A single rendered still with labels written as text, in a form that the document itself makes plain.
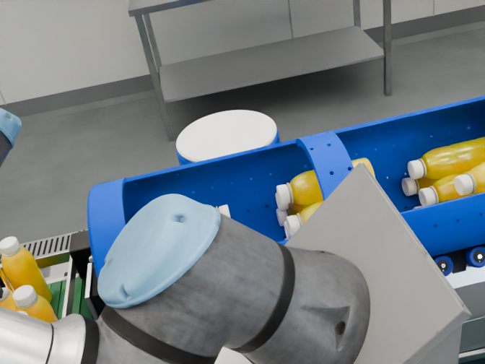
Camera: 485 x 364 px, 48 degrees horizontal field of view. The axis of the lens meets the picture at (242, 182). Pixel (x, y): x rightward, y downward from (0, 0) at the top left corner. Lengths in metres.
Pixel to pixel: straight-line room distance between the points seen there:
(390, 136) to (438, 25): 3.68
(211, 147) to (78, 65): 3.10
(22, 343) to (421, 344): 0.33
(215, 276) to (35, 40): 4.05
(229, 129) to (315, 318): 1.04
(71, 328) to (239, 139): 1.03
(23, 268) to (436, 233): 0.84
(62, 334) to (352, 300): 0.27
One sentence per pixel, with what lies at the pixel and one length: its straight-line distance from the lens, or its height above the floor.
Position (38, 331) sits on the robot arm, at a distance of 0.50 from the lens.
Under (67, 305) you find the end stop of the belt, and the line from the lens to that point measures 1.22.
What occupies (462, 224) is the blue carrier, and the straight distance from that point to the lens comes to 1.06.
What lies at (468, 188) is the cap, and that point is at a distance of 1.11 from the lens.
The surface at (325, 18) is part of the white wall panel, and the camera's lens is 4.52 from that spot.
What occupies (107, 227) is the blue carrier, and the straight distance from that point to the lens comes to 0.96.
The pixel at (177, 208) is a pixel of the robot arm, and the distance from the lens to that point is 0.48.
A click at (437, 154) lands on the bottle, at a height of 1.12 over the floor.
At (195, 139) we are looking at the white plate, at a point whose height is 1.04.
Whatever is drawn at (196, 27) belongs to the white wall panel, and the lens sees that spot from 4.36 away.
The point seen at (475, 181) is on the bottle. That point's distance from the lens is 1.12.
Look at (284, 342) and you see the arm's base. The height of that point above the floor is 1.34.
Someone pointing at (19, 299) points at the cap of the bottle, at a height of 1.08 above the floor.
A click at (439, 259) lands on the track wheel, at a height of 0.98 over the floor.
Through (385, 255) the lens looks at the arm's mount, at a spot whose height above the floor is 1.36.
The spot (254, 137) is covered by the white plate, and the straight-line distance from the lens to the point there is 1.47.
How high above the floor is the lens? 1.76
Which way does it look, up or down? 34 degrees down
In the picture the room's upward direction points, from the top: 11 degrees counter-clockwise
